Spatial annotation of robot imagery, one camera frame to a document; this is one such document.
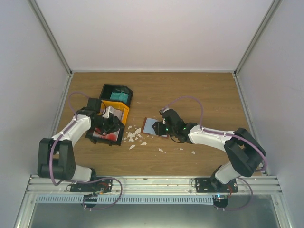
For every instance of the orange bin with white cards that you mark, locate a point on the orange bin with white cards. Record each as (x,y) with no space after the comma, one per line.
(116,108)

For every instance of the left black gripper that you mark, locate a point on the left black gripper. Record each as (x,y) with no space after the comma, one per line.
(113,124)

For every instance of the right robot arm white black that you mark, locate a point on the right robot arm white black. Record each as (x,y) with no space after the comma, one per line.
(243,151)

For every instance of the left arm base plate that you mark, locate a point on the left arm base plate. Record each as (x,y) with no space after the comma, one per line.
(102,186)

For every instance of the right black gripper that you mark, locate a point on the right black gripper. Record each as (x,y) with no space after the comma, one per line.
(158,130)

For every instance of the grey slotted cable duct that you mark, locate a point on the grey slotted cable duct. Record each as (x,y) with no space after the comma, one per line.
(127,199)

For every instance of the black bin with red cards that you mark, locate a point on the black bin with red cards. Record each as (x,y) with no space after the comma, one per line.
(89,135)

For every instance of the aluminium front rail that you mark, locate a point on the aluminium front rail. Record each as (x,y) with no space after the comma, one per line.
(160,185)

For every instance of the black bin with teal cards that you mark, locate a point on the black bin with teal cards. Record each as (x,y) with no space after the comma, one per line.
(108,89)

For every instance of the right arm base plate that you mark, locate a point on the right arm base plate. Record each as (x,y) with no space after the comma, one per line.
(209,185)

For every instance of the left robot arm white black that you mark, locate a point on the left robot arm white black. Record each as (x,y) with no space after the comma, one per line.
(56,159)

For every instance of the red cards stack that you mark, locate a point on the red cards stack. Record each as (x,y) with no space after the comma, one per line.
(97,133)

